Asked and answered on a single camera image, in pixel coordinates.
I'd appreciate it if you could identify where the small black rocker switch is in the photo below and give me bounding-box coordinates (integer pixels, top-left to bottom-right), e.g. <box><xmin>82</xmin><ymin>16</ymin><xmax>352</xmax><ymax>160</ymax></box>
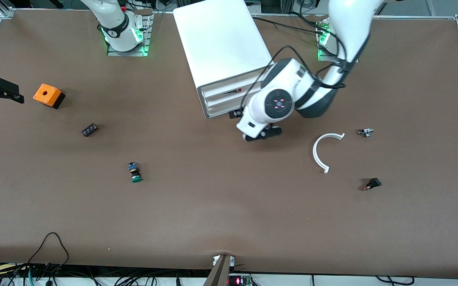
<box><xmin>363</xmin><ymin>178</ymin><xmax>382</xmax><ymax>192</ymax></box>

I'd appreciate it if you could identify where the white drawer cabinet housing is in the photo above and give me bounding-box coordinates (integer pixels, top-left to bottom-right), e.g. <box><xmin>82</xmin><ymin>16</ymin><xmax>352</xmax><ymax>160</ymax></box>
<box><xmin>173</xmin><ymin>0</ymin><xmax>276</xmax><ymax>120</ymax></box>

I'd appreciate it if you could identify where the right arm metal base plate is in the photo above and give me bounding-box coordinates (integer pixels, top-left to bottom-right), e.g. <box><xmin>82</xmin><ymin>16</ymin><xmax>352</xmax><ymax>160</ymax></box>
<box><xmin>107</xmin><ymin>14</ymin><xmax>152</xmax><ymax>57</ymax></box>

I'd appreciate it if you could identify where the white plastic drawer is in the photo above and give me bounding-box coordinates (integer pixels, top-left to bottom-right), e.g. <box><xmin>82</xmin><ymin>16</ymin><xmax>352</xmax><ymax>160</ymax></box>
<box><xmin>200</xmin><ymin>68</ymin><xmax>271</xmax><ymax>100</ymax></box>
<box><xmin>204</xmin><ymin>89</ymin><xmax>249</xmax><ymax>110</ymax></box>
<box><xmin>206</xmin><ymin>101</ymin><xmax>245</xmax><ymax>118</ymax></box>

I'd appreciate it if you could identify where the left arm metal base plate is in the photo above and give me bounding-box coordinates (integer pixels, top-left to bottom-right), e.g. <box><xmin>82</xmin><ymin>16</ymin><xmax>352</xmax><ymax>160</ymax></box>
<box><xmin>318</xmin><ymin>24</ymin><xmax>360</xmax><ymax>63</ymax></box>

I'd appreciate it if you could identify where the thin black looped cable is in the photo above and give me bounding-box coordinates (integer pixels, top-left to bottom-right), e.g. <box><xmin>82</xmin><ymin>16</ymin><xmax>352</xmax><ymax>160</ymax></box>
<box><xmin>26</xmin><ymin>232</ymin><xmax>70</xmax><ymax>274</ymax></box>

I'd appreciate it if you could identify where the black left camera bracket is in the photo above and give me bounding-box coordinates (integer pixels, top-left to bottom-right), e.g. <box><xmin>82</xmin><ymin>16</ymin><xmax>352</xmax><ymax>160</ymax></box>
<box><xmin>245</xmin><ymin>124</ymin><xmax>283</xmax><ymax>142</ymax></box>

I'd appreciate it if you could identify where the green push button switch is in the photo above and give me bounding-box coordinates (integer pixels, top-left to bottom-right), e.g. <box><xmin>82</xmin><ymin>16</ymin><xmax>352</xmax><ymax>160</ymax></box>
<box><xmin>127</xmin><ymin>161</ymin><xmax>144</xmax><ymax>184</ymax></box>

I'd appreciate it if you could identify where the white curved plastic arc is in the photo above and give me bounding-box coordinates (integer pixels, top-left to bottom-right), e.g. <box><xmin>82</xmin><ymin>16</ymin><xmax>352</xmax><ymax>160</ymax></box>
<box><xmin>312</xmin><ymin>133</ymin><xmax>346</xmax><ymax>174</ymax></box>

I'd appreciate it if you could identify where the orange and black button box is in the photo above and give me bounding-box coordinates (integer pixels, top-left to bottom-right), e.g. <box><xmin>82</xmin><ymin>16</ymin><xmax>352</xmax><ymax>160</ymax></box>
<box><xmin>33</xmin><ymin>83</ymin><xmax>66</xmax><ymax>110</ymax></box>

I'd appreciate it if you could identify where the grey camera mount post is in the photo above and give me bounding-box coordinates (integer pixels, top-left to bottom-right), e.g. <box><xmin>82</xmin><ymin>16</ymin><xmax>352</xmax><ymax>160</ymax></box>
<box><xmin>203</xmin><ymin>254</ymin><xmax>235</xmax><ymax>286</ymax></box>

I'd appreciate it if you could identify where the black cable on table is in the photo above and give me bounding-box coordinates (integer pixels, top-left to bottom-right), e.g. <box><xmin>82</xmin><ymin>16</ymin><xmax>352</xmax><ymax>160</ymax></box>
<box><xmin>252</xmin><ymin>16</ymin><xmax>325</xmax><ymax>34</ymax></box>

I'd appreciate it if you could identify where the small red display device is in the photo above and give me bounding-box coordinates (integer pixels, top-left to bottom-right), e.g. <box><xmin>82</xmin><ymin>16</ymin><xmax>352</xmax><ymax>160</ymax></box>
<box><xmin>227</xmin><ymin>273</ymin><xmax>252</xmax><ymax>286</ymax></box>

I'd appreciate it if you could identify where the aluminium back edge rail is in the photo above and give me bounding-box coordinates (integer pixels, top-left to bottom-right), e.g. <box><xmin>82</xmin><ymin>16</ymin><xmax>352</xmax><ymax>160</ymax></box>
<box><xmin>372</xmin><ymin>14</ymin><xmax>458</xmax><ymax>31</ymax></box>

